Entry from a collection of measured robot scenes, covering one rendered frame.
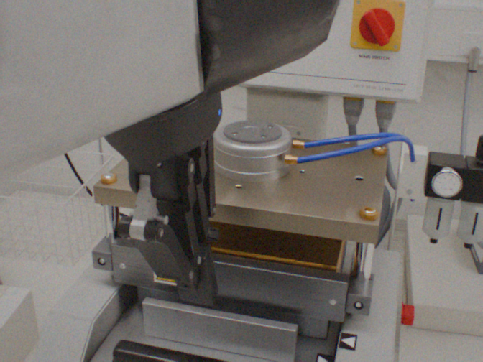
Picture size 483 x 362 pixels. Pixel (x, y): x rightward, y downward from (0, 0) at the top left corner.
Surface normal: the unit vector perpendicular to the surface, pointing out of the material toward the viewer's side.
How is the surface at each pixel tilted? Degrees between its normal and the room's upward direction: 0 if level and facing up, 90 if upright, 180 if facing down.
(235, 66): 136
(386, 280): 0
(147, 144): 112
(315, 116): 90
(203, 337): 90
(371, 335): 0
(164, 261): 125
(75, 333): 41
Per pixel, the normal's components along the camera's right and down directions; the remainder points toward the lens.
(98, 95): 0.47, 0.76
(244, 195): 0.01, -0.90
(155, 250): -0.22, 0.86
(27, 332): 0.99, 0.08
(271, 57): 0.40, 0.90
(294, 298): -0.26, 0.41
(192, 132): 0.57, 0.57
